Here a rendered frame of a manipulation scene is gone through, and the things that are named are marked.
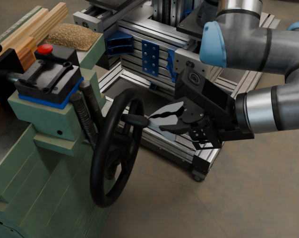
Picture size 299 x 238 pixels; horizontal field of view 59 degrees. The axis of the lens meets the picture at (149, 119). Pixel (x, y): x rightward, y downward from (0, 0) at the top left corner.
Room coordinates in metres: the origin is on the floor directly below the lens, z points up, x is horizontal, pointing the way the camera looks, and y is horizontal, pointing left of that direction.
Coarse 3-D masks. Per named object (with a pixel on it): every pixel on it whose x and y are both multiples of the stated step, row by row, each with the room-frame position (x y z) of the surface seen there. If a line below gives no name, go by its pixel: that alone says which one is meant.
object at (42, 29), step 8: (56, 8) 0.79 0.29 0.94; (64, 8) 0.81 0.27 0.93; (48, 16) 0.75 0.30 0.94; (56, 16) 0.77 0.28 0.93; (64, 16) 0.81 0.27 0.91; (40, 24) 0.70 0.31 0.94; (48, 24) 0.72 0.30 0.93; (56, 24) 0.76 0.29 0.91; (32, 32) 0.66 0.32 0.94; (40, 32) 0.68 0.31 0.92; (48, 32) 0.71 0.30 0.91; (24, 40) 0.62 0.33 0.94; (40, 40) 0.67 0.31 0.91; (8, 48) 0.58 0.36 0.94
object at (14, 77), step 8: (0, 56) 0.47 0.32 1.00; (8, 56) 0.48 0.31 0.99; (16, 56) 0.50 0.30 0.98; (0, 64) 0.45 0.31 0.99; (8, 64) 0.47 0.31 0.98; (16, 64) 0.49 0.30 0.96; (0, 72) 0.44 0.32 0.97; (8, 72) 0.46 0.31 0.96; (16, 72) 0.48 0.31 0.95; (24, 72) 0.50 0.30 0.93; (0, 80) 0.44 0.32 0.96; (8, 80) 0.45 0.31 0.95; (16, 80) 0.44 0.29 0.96; (0, 88) 0.43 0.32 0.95; (8, 88) 0.44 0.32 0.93; (16, 88) 0.46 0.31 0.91; (0, 96) 0.42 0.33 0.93; (8, 96) 0.43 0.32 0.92
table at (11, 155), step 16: (96, 48) 0.66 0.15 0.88; (80, 64) 0.57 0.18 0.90; (0, 112) 0.40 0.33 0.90; (0, 128) 0.35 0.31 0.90; (16, 128) 0.35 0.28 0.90; (32, 128) 0.36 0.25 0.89; (0, 144) 0.31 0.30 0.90; (16, 144) 0.31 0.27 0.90; (32, 144) 0.34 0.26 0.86; (48, 144) 0.33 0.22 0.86; (64, 144) 0.33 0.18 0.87; (80, 144) 0.35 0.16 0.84; (0, 160) 0.27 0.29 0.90; (16, 160) 0.29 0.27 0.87; (0, 176) 0.25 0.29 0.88; (0, 192) 0.23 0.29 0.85
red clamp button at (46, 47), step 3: (42, 45) 0.47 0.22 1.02; (45, 45) 0.47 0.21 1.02; (48, 45) 0.47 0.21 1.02; (39, 48) 0.46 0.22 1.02; (42, 48) 0.46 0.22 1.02; (45, 48) 0.46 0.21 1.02; (48, 48) 0.46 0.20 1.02; (51, 48) 0.46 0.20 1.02; (39, 51) 0.45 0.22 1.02; (42, 51) 0.45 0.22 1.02; (45, 51) 0.45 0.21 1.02; (48, 51) 0.45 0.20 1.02
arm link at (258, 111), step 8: (264, 88) 0.32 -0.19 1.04; (248, 96) 0.31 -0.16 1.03; (256, 96) 0.30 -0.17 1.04; (264, 96) 0.30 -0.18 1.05; (248, 104) 0.30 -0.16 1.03; (256, 104) 0.29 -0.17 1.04; (264, 104) 0.29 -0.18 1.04; (248, 112) 0.29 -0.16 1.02; (256, 112) 0.28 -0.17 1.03; (264, 112) 0.28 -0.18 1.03; (272, 112) 0.27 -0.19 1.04; (248, 120) 0.28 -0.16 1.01; (256, 120) 0.27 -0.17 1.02; (264, 120) 0.27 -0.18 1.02; (272, 120) 0.27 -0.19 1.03; (256, 128) 0.27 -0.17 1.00; (264, 128) 0.27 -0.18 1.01; (272, 128) 0.26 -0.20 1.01
